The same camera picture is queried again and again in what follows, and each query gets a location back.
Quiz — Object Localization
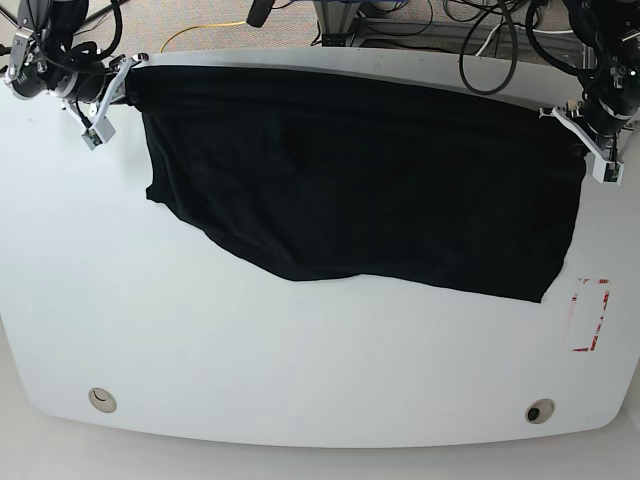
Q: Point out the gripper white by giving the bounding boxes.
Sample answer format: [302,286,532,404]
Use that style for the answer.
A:
[62,53,149,149]
[538,100,624,184]

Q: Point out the black T-shirt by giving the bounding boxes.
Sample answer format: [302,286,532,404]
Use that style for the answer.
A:
[126,65,586,303]

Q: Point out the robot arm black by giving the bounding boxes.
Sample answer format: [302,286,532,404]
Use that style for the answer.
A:
[1,0,149,149]
[525,1,639,184]

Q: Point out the red tape rectangle marker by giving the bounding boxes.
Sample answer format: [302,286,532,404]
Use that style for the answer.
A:
[567,278,612,352]

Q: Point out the aluminium table leg profile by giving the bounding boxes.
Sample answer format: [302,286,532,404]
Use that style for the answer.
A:
[313,1,362,47]

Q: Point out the yellow cable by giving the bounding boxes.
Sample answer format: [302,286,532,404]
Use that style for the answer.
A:
[159,19,251,54]

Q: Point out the black loop cable arm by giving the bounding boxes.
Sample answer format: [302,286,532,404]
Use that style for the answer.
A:
[458,0,531,96]

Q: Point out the right table cable grommet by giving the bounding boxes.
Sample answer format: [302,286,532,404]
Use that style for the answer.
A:
[525,399,555,425]

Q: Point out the table cable grommet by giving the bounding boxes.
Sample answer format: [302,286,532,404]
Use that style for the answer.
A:
[525,399,555,425]
[88,387,117,414]

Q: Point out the left table cable grommet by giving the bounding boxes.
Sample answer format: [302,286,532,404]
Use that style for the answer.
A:
[88,387,117,414]

